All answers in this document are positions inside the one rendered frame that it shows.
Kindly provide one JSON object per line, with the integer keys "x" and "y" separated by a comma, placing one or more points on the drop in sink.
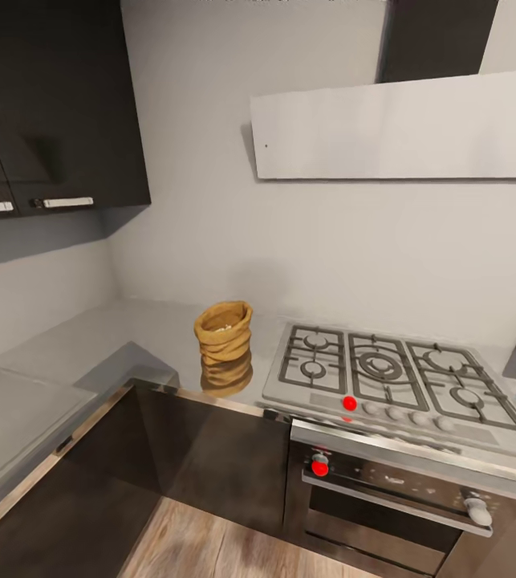
{"x": 31, "y": 410}

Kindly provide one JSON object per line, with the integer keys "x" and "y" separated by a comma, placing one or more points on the popcorn bag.
{"x": 223, "y": 332}

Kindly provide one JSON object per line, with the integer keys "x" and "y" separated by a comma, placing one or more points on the cabinet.
{"x": 69, "y": 133}

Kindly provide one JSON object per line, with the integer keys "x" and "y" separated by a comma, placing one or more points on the oven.
{"x": 399, "y": 514}

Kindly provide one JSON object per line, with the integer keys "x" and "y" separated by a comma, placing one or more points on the range hood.
{"x": 433, "y": 114}

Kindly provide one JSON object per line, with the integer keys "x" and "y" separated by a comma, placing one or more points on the burner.
{"x": 444, "y": 390}

